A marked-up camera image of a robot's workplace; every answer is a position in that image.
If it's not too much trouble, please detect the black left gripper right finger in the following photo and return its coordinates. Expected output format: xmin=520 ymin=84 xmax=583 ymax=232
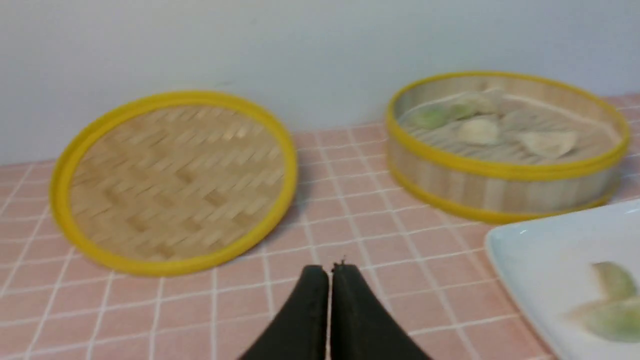
xmin=330 ymin=262 xmax=431 ymax=360

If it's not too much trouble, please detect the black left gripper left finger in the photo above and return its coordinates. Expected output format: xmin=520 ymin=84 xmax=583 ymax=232
xmin=240 ymin=265 xmax=330 ymax=360

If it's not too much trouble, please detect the white square plate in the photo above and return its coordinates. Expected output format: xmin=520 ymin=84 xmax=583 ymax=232
xmin=484 ymin=199 xmax=640 ymax=360

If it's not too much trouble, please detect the green dumpling on plate right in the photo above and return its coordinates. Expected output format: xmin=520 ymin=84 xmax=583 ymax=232
xmin=591 ymin=261 xmax=639 ymax=301

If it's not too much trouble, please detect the green dumpling on plate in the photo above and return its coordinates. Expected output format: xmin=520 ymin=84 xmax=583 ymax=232
xmin=591 ymin=261 xmax=639 ymax=301
xmin=566 ymin=296 xmax=640 ymax=344

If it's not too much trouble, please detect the green dumpling on plate left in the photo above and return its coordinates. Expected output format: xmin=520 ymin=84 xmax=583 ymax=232
xmin=566 ymin=296 xmax=640 ymax=344

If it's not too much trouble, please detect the bamboo steamer lid yellow rim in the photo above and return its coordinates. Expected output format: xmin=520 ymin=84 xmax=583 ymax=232
xmin=49 ymin=91 xmax=298 ymax=277

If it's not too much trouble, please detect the green dumpling steamer back left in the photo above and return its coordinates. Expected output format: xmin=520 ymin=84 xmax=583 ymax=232
xmin=409 ymin=106 xmax=450 ymax=130

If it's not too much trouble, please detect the pale dumpling steamer centre left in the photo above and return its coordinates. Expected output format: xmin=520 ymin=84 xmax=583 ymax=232
xmin=455 ymin=117 xmax=501 ymax=146

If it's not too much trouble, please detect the pale dumpling steamer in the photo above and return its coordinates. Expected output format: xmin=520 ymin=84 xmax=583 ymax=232
xmin=468 ymin=88 xmax=505 ymax=114
xmin=455 ymin=117 xmax=501 ymax=146

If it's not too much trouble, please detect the bamboo steamer basket yellow rim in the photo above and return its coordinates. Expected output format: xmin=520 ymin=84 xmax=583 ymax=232
xmin=385 ymin=71 xmax=632 ymax=224

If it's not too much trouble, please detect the small green dumpling steamer back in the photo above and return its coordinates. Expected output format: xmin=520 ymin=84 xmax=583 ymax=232
xmin=448 ymin=104 xmax=478 ymax=121

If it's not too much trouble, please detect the white steamer liner cloth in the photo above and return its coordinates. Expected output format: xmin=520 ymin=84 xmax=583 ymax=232
xmin=398 ymin=91 xmax=621 ymax=166

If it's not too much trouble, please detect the pale dumpling steamer back centre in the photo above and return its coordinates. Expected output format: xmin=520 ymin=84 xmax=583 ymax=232
xmin=468 ymin=88 xmax=505 ymax=114

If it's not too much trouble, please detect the white dumpling steamer front centre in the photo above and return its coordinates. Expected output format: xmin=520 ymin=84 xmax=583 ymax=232
xmin=516 ymin=131 xmax=579 ymax=160

